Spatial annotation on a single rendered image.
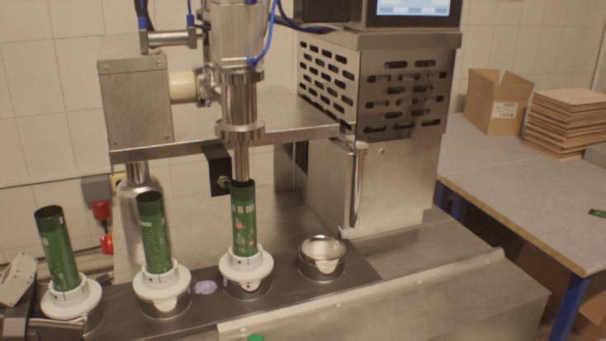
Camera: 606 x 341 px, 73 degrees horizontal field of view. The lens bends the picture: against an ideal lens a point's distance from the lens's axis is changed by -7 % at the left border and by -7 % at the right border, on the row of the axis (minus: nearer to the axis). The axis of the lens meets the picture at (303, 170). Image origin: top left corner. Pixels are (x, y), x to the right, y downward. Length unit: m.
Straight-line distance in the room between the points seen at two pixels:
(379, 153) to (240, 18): 0.32
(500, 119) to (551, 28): 1.05
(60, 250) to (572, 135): 1.90
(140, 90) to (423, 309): 0.46
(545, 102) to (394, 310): 1.60
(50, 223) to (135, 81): 0.19
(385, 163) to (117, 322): 0.44
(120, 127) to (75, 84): 1.42
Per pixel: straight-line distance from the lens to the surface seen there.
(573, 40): 3.33
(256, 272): 0.58
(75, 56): 1.99
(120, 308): 0.63
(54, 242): 0.54
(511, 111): 2.25
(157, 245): 0.54
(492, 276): 0.72
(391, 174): 0.70
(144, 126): 0.59
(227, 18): 0.46
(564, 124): 2.06
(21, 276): 0.55
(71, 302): 0.58
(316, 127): 0.65
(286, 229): 0.77
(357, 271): 0.66
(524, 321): 0.73
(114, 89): 0.58
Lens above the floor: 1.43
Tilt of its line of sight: 24 degrees down
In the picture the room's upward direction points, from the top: 1 degrees clockwise
